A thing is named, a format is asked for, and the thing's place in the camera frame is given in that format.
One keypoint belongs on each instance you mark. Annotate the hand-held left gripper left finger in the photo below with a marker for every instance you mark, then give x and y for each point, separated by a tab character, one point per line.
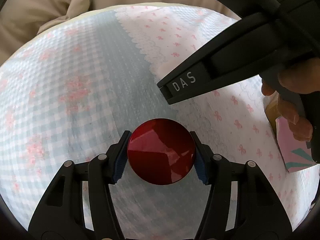
119	162

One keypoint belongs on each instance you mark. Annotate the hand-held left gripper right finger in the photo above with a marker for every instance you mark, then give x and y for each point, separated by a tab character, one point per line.
200	166

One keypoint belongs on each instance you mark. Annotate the round dark red jar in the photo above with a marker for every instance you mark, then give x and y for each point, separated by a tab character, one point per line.
161	152

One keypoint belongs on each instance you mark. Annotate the pink cardboard box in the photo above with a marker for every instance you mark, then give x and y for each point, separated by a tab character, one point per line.
291	152

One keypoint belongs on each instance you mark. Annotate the person's right hand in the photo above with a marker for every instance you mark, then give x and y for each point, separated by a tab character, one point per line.
292	110

